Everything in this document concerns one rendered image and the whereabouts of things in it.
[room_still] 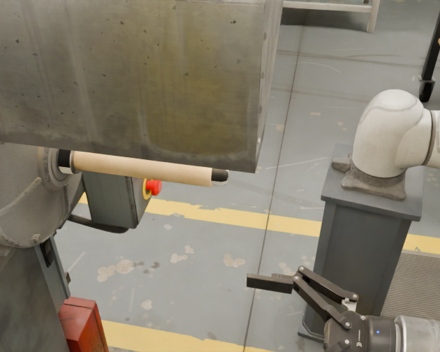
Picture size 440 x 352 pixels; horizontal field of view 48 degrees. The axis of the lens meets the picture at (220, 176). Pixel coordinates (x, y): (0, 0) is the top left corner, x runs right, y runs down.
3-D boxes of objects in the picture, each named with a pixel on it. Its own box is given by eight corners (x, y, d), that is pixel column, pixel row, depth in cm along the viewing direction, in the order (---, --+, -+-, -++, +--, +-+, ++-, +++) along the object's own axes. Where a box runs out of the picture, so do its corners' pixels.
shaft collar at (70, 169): (60, 179, 66) (53, 151, 63) (75, 159, 69) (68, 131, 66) (75, 181, 65) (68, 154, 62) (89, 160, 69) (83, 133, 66)
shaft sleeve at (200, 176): (76, 174, 65) (71, 154, 63) (86, 160, 68) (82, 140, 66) (210, 192, 63) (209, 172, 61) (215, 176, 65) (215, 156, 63)
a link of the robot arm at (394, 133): (350, 142, 153) (363, 78, 139) (411, 149, 151) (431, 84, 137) (351, 175, 141) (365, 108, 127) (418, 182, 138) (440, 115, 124)
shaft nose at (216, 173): (211, 188, 63) (210, 172, 61) (214, 176, 65) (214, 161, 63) (226, 190, 62) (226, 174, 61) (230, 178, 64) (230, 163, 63)
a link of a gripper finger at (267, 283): (292, 284, 74) (293, 280, 75) (246, 276, 75) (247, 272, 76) (291, 294, 77) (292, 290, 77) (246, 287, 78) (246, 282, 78)
